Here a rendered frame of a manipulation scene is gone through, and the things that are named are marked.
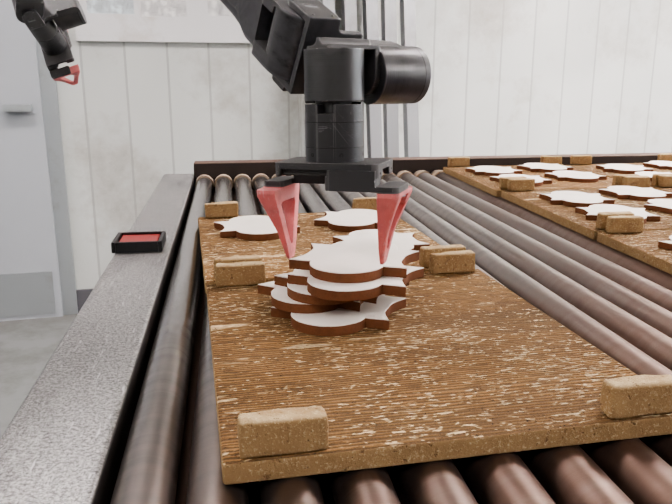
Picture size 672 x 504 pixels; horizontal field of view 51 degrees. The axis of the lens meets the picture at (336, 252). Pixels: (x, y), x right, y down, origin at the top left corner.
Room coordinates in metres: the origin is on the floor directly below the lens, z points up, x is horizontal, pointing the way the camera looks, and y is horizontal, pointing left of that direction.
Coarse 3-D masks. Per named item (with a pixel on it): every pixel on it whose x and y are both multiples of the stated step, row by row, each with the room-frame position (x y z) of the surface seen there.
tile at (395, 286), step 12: (288, 276) 0.70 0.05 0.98; (300, 276) 0.69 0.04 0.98; (384, 276) 0.69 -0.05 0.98; (408, 276) 0.70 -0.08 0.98; (420, 276) 0.72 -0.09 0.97; (312, 288) 0.66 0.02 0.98; (324, 288) 0.64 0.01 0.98; (336, 288) 0.64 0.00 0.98; (348, 288) 0.64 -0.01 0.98; (360, 288) 0.64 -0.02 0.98; (372, 288) 0.65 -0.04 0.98; (384, 288) 0.66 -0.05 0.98; (396, 288) 0.65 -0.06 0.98; (336, 300) 0.64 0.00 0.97; (348, 300) 0.64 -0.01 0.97; (360, 300) 0.64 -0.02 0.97
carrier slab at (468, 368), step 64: (256, 320) 0.68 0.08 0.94; (448, 320) 0.68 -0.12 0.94; (512, 320) 0.68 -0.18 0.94; (256, 384) 0.52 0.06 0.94; (320, 384) 0.52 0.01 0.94; (384, 384) 0.52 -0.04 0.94; (448, 384) 0.52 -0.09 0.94; (512, 384) 0.52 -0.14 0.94; (576, 384) 0.52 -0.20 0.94; (384, 448) 0.43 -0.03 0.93; (448, 448) 0.43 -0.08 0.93; (512, 448) 0.44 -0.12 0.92
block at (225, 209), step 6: (210, 204) 1.20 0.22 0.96; (216, 204) 1.20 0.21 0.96; (222, 204) 1.21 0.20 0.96; (228, 204) 1.21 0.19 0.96; (234, 204) 1.21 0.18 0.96; (210, 210) 1.20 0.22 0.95; (216, 210) 1.20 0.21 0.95; (222, 210) 1.21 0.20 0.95; (228, 210) 1.21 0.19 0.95; (234, 210) 1.21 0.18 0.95; (210, 216) 1.20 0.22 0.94; (216, 216) 1.20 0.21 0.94; (222, 216) 1.21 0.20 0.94; (228, 216) 1.21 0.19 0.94; (234, 216) 1.21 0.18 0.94
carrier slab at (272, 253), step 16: (208, 224) 1.15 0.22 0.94; (304, 224) 1.15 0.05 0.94; (400, 224) 1.15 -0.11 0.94; (208, 240) 1.03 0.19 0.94; (224, 240) 1.03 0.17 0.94; (240, 240) 1.03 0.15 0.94; (272, 240) 1.03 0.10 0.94; (304, 240) 1.03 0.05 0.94; (320, 240) 1.03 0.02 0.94; (432, 240) 1.03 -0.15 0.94; (208, 256) 0.94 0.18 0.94; (224, 256) 0.94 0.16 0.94; (272, 256) 0.94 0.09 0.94; (208, 272) 0.86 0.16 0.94; (272, 272) 0.86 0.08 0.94; (288, 272) 0.86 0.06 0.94
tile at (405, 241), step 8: (352, 232) 1.04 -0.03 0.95; (360, 232) 1.04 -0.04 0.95; (368, 232) 1.04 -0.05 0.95; (376, 232) 1.04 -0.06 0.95; (336, 240) 1.01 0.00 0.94; (344, 240) 0.99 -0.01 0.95; (392, 240) 0.99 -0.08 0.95; (400, 240) 0.99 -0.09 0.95; (408, 240) 0.99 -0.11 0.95; (416, 240) 0.99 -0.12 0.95; (400, 248) 0.94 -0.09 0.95; (408, 248) 0.94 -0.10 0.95; (416, 248) 0.96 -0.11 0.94
